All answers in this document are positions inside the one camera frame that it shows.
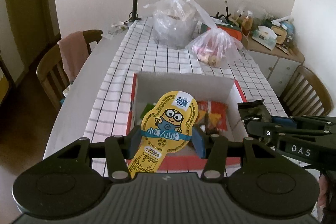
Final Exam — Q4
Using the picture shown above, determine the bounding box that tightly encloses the red chip snack bag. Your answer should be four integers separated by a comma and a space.
195, 101, 228, 131

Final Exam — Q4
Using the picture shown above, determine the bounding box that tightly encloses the yellow minion snack pack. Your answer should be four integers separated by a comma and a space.
128, 91, 198, 178

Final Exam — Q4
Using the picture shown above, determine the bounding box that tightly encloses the black snack packet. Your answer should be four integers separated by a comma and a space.
238, 99, 272, 122

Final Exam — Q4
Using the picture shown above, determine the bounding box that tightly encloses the red white cardboard box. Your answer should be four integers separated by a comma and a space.
127, 72, 247, 176

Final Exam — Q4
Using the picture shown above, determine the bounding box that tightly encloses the right wooden chair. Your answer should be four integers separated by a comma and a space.
279, 65, 333, 116

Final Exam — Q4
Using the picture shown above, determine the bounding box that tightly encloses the wooden chair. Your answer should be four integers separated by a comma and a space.
279, 65, 333, 116
37, 30, 102, 111

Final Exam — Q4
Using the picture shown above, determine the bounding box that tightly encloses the green snack packet in box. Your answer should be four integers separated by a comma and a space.
140, 103, 155, 119

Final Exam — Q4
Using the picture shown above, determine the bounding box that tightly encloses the white sideboard cabinet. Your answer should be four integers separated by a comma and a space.
209, 19, 306, 96

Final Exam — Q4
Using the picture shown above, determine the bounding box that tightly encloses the white black grid tablecloth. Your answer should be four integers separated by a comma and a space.
84, 19, 286, 142

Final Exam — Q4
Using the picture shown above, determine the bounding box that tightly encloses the pink clear plastic bag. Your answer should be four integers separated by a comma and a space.
186, 0, 243, 67

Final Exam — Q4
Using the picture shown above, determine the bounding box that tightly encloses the left wooden chair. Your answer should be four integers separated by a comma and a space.
37, 30, 102, 111

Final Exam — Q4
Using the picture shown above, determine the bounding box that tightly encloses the white tissue box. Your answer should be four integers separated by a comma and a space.
252, 26, 277, 50

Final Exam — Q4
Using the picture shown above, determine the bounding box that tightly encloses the pink cloth on chair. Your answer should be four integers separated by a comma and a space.
58, 31, 89, 84

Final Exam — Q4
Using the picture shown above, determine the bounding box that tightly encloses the amber bottle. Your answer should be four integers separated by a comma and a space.
241, 11, 254, 36

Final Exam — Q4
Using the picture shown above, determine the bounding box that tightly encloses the large clear plastic bag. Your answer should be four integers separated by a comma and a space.
143, 0, 201, 48

